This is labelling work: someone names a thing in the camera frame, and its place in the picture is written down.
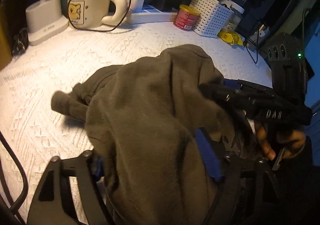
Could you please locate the yellow snack packet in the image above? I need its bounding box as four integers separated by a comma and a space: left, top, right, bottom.
218, 29, 243, 46

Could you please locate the white power strip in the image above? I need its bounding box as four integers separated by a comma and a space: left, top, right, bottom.
126, 5, 177, 24

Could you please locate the white cartoon mug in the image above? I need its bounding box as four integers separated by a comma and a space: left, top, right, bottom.
67, 0, 131, 30

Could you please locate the white perforated basket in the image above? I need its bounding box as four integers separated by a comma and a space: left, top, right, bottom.
190, 0, 233, 37

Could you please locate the white knitted table cover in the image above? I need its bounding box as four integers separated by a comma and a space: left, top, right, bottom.
1, 23, 272, 218

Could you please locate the dark brown t-shirt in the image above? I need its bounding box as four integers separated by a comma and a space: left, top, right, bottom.
51, 44, 254, 224

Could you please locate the red tin can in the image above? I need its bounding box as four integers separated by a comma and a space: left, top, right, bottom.
174, 4, 200, 30

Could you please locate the white desk lamp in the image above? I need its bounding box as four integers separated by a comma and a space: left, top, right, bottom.
25, 0, 68, 46

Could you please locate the right hand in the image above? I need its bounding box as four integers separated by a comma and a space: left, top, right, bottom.
254, 121, 306, 161

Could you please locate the clear snack jar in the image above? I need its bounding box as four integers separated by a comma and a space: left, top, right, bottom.
220, 0, 245, 31

